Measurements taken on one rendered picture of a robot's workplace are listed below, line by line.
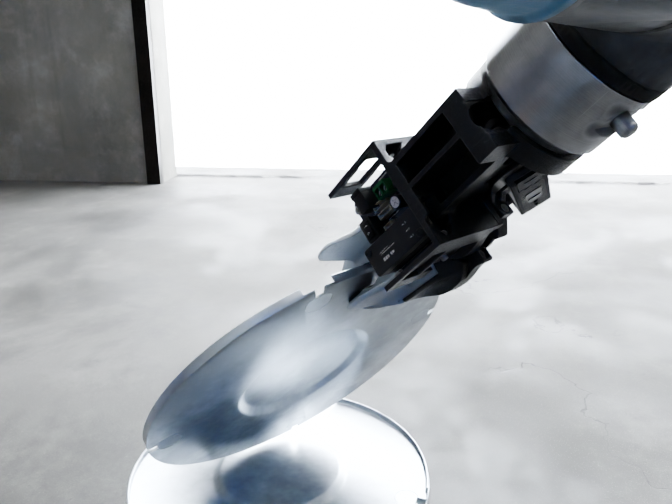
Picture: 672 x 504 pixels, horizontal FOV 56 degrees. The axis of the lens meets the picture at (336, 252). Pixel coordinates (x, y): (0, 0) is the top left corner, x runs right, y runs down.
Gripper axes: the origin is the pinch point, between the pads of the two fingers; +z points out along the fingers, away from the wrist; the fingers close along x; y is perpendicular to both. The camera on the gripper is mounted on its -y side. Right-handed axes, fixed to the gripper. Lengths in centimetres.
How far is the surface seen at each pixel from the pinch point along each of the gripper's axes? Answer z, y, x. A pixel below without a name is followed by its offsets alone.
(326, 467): 21.1, -3.3, 10.0
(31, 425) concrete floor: 107, -1, -28
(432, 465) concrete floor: 61, -51, 19
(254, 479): 23.5, 2.9, 7.6
